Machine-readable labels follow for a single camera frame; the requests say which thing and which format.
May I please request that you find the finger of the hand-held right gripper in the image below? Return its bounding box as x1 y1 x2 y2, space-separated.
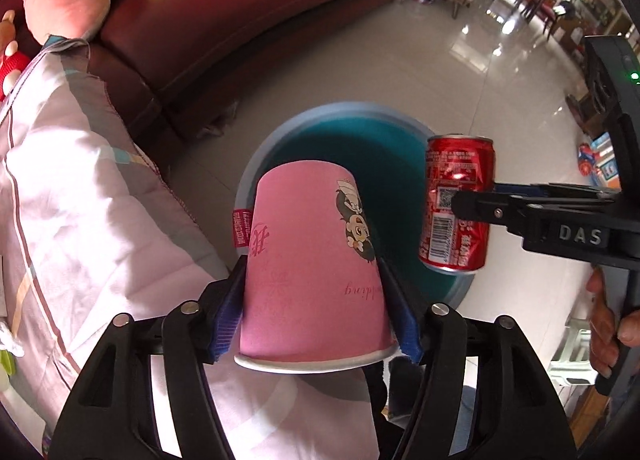
451 188 532 241
492 181 617 199

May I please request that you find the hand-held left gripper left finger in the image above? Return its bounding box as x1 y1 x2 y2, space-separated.
47 259 248 460

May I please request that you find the grey round bin teal liner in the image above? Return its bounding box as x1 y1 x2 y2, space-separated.
234 100 473 311

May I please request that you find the white plastic rack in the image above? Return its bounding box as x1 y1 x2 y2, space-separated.
546 314 602 387

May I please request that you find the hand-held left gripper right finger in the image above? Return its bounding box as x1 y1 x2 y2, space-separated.
377 257 577 460

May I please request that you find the person's right hand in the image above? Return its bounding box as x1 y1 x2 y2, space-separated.
585 268 640 380

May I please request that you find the pink striped quilt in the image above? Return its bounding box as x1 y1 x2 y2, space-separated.
0 37 382 460

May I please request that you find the red and white plush toy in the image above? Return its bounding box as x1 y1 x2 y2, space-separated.
0 10 32 101

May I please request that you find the dark red leather sofa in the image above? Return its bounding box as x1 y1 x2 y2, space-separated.
0 0 442 141

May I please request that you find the red soda can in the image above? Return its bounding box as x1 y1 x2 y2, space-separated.
417 134 496 275

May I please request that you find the pink paper cup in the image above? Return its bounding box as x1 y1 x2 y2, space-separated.
232 160 402 375

